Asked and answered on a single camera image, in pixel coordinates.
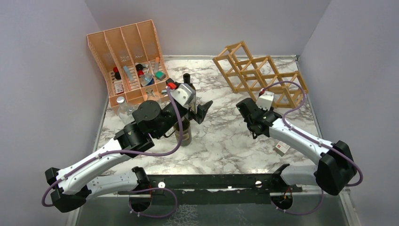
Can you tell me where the green wine bottle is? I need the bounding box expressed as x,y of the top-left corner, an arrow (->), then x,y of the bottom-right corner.
173,117 -> 192,146
183,73 -> 196,91

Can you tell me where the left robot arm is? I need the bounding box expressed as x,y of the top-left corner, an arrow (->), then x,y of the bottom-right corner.
41,98 -> 213,213

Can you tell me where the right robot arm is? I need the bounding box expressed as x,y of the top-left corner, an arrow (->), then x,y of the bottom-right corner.
236,98 -> 363,195

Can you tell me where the clear tall glass bottle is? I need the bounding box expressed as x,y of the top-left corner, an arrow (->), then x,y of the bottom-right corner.
146,88 -> 160,103

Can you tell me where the wooden wine rack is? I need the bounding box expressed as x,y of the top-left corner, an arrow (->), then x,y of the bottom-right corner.
213,41 -> 308,109

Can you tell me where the clear glass bottle silver cap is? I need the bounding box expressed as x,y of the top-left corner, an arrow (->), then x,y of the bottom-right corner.
117,97 -> 134,125

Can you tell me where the red black small bottle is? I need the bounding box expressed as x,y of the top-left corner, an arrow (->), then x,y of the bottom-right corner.
135,64 -> 148,78

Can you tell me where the small white cardboard box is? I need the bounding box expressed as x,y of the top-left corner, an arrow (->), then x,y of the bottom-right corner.
273,141 -> 290,156

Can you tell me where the green small box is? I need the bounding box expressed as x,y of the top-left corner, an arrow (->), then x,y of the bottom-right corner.
154,71 -> 166,81

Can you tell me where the orange plastic file organizer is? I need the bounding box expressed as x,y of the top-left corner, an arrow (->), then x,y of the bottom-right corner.
87,20 -> 169,111

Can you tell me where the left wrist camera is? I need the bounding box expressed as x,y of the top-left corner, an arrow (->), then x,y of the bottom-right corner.
166,78 -> 196,110

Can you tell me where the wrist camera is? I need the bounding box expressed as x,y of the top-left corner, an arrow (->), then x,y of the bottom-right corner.
166,78 -> 196,110
255,91 -> 274,111

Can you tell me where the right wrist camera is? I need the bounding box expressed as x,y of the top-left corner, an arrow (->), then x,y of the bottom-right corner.
255,91 -> 274,111

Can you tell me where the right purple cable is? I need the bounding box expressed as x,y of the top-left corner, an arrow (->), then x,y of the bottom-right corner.
260,81 -> 364,188

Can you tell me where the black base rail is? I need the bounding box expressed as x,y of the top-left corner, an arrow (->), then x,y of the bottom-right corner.
117,173 -> 302,205

